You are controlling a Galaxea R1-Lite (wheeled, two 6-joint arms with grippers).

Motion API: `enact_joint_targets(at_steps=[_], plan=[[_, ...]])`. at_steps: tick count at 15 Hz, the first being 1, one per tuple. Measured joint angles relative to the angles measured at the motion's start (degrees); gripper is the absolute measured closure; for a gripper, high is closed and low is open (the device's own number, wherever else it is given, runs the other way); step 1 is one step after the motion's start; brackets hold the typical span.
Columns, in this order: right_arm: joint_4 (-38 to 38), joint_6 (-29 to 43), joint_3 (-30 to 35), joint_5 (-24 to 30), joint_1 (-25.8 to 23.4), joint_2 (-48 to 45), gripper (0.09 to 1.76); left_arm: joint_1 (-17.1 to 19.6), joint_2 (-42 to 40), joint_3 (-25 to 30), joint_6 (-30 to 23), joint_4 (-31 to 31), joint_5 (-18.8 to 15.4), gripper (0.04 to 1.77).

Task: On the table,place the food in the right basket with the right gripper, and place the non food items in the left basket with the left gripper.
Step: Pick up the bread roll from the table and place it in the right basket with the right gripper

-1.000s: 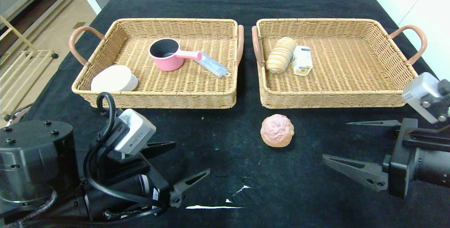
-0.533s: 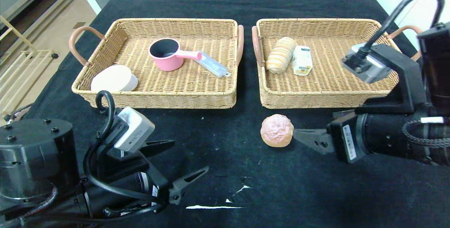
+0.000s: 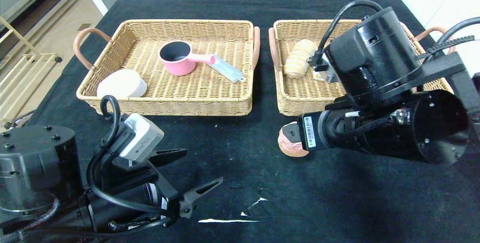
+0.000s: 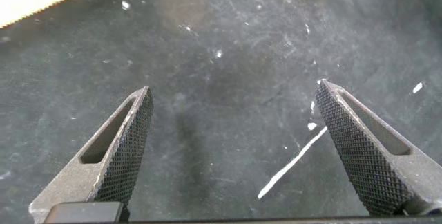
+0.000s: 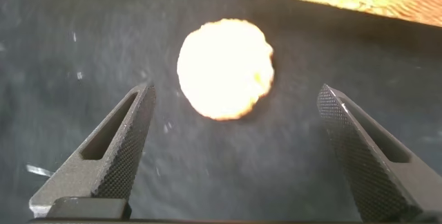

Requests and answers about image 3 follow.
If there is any black left camera cable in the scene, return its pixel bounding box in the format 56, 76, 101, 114
86, 95, 177, 223

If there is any orange striped bread roll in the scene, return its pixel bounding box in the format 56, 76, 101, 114
283, 39, 317, 79

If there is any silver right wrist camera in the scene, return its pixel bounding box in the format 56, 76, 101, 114
321, 54, 341, 83

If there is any clear plastic knife case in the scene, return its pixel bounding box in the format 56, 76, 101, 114
210, 54, 246, 84

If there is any light wooden slatted rack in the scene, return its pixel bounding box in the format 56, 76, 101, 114
0, 16, 63, 123

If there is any white round lid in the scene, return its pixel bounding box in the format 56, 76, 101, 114
97, 69, 147, 98

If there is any black right camera cable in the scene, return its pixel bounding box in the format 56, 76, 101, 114
307, 0, 383, 72

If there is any braided black gripper cable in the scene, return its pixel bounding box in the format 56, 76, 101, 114
15, 196, 167, 240
330, 110, 411, 138

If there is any rectangular wicker basket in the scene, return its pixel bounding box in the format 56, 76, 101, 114
74, 20, 261, 117
268, 20, 455, 117

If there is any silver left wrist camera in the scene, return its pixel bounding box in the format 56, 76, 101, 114
120, 113, 165, 162

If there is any round pinkish cream puff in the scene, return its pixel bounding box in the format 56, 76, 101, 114
277, 122, 310, 157

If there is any black camera cable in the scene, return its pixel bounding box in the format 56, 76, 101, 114
86, 95, 177, 223
307, 0, 383, 72

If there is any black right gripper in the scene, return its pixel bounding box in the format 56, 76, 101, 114
282, 110, 336, 152

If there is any grey metal shelf unit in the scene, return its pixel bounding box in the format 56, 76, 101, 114
0, 0, 89, 62

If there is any pink saucepan with handle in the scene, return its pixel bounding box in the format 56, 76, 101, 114
159, 40, 216, 77

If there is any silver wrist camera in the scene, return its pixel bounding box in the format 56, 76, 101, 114
120, 113, 165, 162
321, 54, 341, 83

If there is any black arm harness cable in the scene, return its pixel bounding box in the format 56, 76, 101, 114
416, 17, 480, 63

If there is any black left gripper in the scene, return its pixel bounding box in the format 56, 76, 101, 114
91, 148, 224, 238

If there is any black cable on floor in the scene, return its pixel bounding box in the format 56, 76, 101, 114
4, 110, 36, 129

